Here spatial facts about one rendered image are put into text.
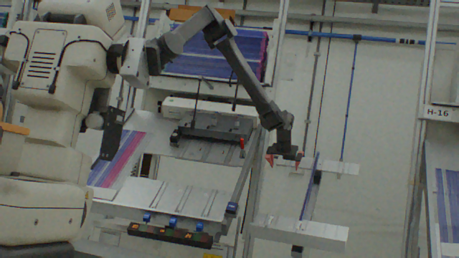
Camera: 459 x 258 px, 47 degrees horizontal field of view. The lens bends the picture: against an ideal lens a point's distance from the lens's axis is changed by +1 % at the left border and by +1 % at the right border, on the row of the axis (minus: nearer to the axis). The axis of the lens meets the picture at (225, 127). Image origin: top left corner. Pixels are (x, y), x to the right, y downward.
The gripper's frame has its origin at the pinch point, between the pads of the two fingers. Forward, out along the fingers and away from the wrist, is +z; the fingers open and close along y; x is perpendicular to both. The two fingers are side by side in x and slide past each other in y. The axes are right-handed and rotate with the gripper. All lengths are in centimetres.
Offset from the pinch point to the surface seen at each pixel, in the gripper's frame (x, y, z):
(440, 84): -82, -59, 4
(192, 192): 9.1, 37.6, 12.9
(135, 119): -35, 85, 11
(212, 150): -20.6, 38.9, 13.5
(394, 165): -155, -43, 117
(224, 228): 24.3, 18.5, 14.8
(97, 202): 27, 72, 9
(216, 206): 14.2, 25.4, 13.5
